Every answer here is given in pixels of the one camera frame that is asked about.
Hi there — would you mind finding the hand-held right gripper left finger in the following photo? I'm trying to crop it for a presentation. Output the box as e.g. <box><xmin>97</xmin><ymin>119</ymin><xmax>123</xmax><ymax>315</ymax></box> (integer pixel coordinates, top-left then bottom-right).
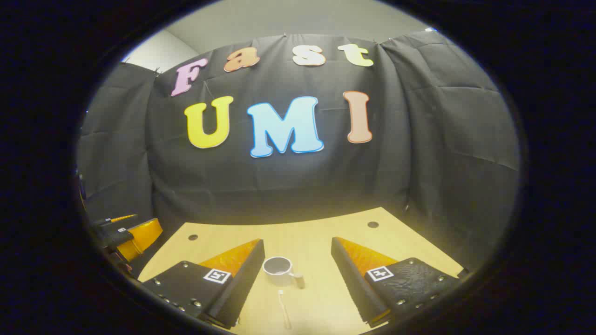
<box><xmin>140</xmin><ymin>239</ymin><xmax>266</xmax><ymax>330</ymax></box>

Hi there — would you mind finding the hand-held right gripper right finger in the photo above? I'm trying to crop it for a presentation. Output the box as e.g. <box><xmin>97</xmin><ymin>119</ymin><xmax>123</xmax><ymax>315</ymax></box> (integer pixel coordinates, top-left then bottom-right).
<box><xmin>331</xmin><ymin>236</ymin><xmax>468</xmax><ymax>328</ymax></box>

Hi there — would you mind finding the white cup with wooden handle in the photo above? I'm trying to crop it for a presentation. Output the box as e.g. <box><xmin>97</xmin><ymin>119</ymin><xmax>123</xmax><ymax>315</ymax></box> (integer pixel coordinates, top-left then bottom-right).
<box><xmin>263</xmin><ymin>256</ymin><xmax>306</xmax><ymax>289</ymax></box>

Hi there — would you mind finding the wooden toothbrush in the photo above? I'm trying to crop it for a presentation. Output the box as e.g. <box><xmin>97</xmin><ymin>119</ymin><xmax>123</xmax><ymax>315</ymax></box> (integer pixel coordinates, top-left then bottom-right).
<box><xmin>278</xmin><ymin>290</ymin><xmax>292</xmax><ymax>330</ymax></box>

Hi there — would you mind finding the light wooden desktop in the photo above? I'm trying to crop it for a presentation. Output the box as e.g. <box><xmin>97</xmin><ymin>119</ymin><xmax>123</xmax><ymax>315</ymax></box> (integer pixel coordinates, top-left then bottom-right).
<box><xmin>138</xmin><ymin>207</ymin><xmax>465</xmax><ymax>335</ymax></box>

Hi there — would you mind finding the black backdrop cloth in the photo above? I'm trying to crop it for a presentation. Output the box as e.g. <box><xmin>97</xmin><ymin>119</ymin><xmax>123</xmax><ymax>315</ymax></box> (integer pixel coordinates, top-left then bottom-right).
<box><xmin>77</xmin><ymin>30</ymin><xmax>521</xmax><ymax>270</ymax></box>

